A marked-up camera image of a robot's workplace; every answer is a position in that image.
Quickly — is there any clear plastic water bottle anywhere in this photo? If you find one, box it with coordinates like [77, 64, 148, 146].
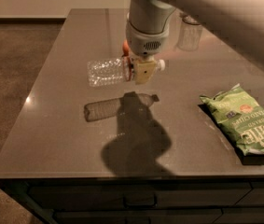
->
[87, 56, 166, 87]

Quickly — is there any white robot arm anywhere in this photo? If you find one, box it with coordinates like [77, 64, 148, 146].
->
[126, 0, 264, 70]

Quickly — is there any red apple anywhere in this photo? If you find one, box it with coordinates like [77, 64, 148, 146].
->
[122, 40, 130, 56]

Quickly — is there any green chips bag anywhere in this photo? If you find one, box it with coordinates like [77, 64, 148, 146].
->
[200, 84, 264, 156]

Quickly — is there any dark cabinet drawer front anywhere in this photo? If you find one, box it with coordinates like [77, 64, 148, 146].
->
[28, 182, 251, 211]

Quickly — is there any dark cabinet drawer handle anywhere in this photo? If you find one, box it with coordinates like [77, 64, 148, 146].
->
[123, 192, 158, 209]

